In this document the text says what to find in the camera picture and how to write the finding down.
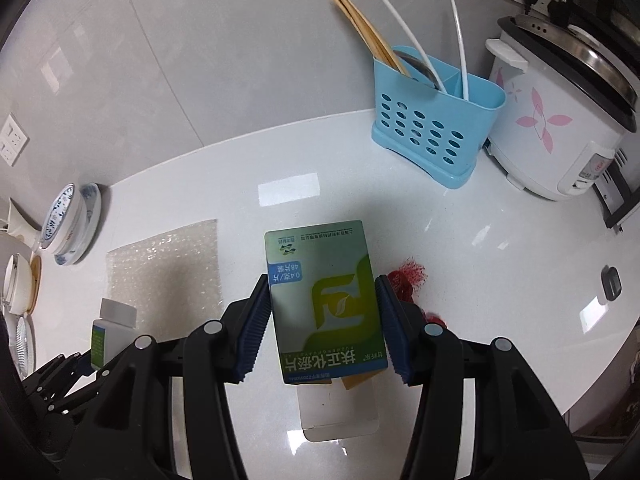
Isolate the white pill bottle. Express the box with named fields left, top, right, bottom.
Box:
left=90, top=298, right=137, bottom=372

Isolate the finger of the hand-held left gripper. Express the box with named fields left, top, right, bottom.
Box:
left=44, top=377, right=97, bottom=417
left=22, top=352, right=93, bottom=392

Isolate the metal spoon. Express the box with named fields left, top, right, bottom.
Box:
left=392, top=45, right=447, bottom=93

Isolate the black and white microwave oven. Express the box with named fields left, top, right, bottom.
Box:
left=595, top=125, right=640, bottom=233

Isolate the white flowered rice cooker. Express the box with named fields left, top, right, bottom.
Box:
left=485, top=15, right=640, bottom=202

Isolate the light blue utensil holder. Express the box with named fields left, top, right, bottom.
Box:
left=371, top=46, right=507, bottom=190

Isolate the green and white medicine box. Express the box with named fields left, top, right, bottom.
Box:
left=264, top=219, right=388, bottom=443

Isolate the round wooden plate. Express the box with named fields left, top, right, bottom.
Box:
left=27, top=255, right=44, bottom=313

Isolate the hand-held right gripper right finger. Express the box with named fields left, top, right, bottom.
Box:
left=375, top=274, right=591, bottom=480

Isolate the clear bubble wrap sheet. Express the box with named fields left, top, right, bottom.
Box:
left=105, top=218, right=223, bottom=331

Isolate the small dark grey device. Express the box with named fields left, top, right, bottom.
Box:
left=600, top=265, right=622, bottom=302

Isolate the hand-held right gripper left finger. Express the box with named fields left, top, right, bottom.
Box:
left=65, top=274, right=273, bottom=480

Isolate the red mesh net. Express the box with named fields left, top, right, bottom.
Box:
left=387, top=256, right=446, bottom=328

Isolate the blue patterned bowl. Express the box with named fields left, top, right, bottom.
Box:
left=39, top=183, right=86, bottom=256

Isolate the wooden chopstick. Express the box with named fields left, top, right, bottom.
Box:
left=336, top=0, right=413, bottom=76
left=327, top=0, right=407, bottom=78

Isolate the white bowl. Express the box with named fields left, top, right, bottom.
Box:
left=2, top=254, right=36, bottom=313

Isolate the white cup with sticks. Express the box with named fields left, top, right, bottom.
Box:
left=0, top=197, right=42, bottom=252

